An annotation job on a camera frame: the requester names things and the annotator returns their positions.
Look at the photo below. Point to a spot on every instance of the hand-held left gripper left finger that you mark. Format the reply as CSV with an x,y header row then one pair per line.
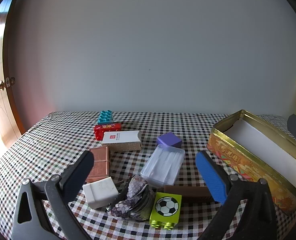
x,y
81,170

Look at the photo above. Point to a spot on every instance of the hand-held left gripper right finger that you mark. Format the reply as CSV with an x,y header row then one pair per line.
x,y
210,177

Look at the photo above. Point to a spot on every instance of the copper brown box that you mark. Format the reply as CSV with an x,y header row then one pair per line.
x,y
100,163

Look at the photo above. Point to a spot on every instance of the small white box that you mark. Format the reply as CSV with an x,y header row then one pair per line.
x,y
100,192

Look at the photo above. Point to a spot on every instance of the gold tin box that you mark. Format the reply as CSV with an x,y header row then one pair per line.
x,y
238,155

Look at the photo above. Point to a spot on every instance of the red building block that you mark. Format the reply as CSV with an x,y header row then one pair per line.
x,y
107,129

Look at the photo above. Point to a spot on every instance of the clear plastic box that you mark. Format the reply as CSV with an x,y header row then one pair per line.
x,y
163,166

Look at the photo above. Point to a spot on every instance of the white and cork box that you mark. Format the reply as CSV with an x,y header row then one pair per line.
x,y
123,140

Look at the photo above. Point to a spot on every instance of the green soccer ball block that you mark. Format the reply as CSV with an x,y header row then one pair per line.
x,y
166,208

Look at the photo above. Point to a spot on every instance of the purple square box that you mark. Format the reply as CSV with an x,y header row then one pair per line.
x,y
169,140

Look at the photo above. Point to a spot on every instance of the teal building block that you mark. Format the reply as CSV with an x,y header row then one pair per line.
x,y
105,117

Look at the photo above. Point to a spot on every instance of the white paper liner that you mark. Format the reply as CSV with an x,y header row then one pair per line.
x,y
263,145

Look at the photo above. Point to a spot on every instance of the checkered tablecloth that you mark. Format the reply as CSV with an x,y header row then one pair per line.
x,y
50,142

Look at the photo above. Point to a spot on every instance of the brown wooden door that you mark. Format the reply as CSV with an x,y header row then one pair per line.
x,y
10,55

